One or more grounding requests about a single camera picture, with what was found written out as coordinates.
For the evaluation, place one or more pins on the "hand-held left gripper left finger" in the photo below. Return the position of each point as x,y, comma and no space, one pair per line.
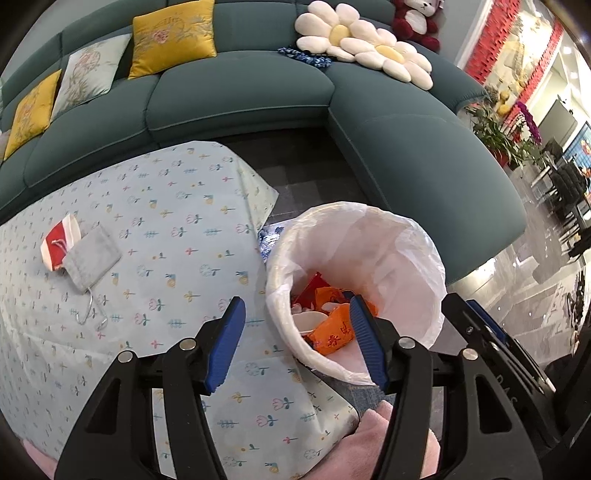
226,341

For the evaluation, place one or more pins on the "trash bin with white liner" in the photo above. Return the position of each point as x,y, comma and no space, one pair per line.
392,240

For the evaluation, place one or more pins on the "green potted plant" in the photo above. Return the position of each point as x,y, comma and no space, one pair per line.
496,134

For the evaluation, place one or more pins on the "black dining chair set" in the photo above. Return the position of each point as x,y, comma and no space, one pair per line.
561,184

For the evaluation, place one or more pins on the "red white bear plush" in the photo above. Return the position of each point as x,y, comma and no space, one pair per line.
411,23

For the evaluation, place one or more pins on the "small red white pouch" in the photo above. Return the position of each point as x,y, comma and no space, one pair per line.
57,240

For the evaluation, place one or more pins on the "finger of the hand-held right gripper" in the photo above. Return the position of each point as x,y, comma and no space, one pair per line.
455,318
480,314

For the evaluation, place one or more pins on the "yellow embroidered cushion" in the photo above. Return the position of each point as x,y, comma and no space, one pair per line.
171,41
30,115

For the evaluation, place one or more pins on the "white daisy flower cushion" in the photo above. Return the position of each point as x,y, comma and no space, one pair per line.
318,18
406,69

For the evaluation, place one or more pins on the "light blue embroidered cushion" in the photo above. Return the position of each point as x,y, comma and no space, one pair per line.
87,76

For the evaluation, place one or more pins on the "purple orchid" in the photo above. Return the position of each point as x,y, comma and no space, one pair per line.
531,122

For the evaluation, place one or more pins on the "red plastic wrapper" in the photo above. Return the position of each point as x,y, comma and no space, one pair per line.
311,288

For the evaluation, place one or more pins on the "blue patterned cloth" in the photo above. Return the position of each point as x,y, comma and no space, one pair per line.
304,55

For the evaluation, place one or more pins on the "floral light blue tablecloth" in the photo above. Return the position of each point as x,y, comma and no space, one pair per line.
161,194

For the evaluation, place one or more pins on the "large orange plastic wrapper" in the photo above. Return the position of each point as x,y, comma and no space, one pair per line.
334,332

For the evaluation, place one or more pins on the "blue white patterned sheet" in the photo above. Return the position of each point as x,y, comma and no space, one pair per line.
268,240

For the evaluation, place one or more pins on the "person's pink clothing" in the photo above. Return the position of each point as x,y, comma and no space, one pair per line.
364,452

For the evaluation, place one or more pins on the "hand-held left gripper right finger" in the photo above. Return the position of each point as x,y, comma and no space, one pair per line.
367,341

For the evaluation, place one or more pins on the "teal corner sofa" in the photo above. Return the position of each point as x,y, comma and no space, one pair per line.
240,101

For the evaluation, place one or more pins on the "red wall decoration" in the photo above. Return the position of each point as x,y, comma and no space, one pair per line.
489,50

